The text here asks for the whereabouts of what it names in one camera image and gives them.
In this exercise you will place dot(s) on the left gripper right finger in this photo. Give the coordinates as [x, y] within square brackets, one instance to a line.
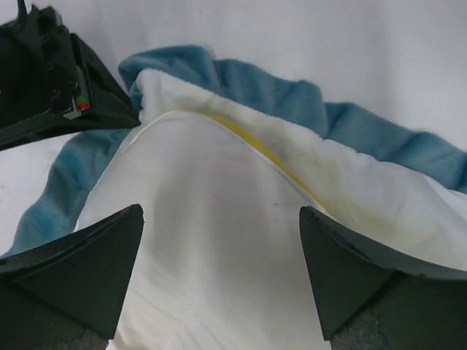
[369, 296]

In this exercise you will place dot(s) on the blue white bear pillowcase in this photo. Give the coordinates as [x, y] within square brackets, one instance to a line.
[404, 188]

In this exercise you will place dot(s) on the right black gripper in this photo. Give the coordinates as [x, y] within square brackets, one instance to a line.
[50, 78]

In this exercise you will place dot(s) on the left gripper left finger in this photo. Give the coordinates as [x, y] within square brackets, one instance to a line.
[69, 293]

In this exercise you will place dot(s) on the white pillow yellow edge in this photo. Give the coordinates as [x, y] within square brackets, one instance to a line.
[220, 264]

